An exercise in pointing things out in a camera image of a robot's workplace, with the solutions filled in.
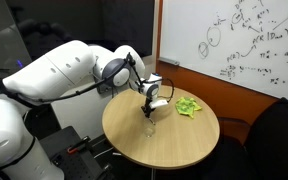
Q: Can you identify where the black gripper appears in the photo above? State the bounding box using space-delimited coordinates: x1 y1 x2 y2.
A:
141 98 154 120

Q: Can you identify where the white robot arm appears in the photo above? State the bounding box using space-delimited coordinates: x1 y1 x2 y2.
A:
0 40 160 180

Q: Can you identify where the colorless clear cup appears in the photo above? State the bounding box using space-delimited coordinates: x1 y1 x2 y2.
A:
143 123 155 138

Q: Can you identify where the yellow green cloth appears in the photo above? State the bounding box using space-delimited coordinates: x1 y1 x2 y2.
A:
175 97 202 118

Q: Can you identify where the round wooden table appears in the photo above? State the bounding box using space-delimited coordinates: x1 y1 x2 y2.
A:
102 86 220 169

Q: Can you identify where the black office chair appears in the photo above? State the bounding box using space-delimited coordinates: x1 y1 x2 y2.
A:
212 98 288 180

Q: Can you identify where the white whiteboard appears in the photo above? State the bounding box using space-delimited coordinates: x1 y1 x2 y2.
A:
160 0 288 99

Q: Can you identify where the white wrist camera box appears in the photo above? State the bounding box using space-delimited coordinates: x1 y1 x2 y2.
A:
150 99 168 109

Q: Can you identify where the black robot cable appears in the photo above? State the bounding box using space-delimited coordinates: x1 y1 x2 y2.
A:
0 52 175 104

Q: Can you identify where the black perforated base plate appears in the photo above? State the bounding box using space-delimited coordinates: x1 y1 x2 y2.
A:
40 126 114 180

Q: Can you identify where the orange handled black clamp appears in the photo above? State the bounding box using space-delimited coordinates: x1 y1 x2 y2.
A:
67 136 90 154

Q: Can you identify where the black wall monitor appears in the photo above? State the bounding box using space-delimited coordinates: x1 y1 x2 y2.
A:
6 0 155 59

